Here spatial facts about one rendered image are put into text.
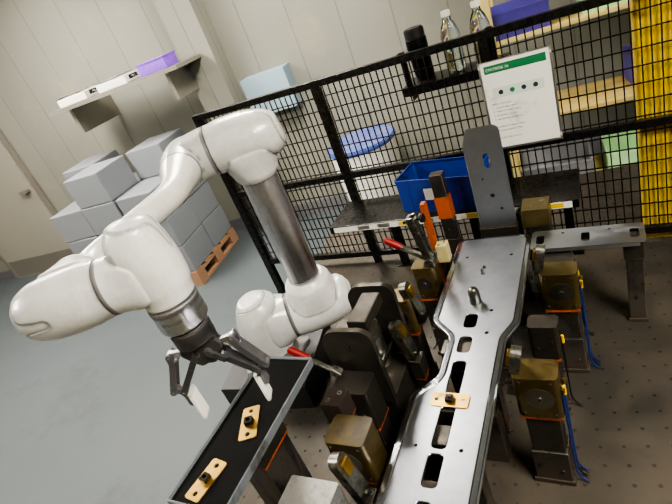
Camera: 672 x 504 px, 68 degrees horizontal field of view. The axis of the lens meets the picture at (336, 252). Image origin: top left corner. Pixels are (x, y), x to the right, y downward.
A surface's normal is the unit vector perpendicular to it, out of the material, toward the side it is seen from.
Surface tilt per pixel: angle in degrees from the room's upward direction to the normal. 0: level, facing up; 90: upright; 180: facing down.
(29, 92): 90
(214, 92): 90
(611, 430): 0
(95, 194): 90
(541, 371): 0
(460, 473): 0
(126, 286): 89
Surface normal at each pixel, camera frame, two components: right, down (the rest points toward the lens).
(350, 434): -0.33, -0.82
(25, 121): -0.23, 0.55
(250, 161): 0.27, 0.58
